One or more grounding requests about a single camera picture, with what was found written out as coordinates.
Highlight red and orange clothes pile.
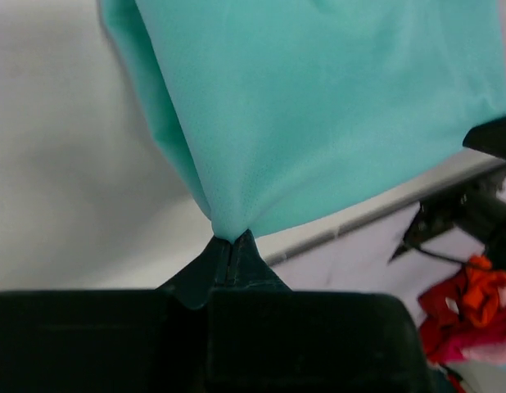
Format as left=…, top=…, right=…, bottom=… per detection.
left=418, top=255, right=506, bottom=368

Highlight teal t-shirt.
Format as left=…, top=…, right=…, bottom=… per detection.
left=101, top=0, right=506, bottom=241

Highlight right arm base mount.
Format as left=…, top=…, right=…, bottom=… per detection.
left=390, top=161, right=506, bottom=271

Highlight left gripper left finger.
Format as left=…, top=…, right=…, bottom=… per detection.
left=0, top=238, right=231, bottom=392

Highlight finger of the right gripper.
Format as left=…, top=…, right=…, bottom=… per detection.
left=463, top=116, right=506, bottom=160

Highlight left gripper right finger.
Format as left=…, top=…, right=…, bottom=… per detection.
left=207, top=232, right=434, bottom=392

